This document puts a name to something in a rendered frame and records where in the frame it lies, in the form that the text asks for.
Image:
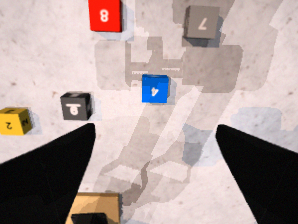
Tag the red block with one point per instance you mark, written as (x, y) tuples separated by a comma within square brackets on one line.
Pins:
[(105, 15)]

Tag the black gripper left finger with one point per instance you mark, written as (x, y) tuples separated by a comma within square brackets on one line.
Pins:
[(40, 186)]

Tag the blue block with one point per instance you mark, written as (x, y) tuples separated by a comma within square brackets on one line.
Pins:
[(154, 88)]

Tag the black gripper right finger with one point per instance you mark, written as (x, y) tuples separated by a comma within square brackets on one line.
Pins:
[(266, 173)]

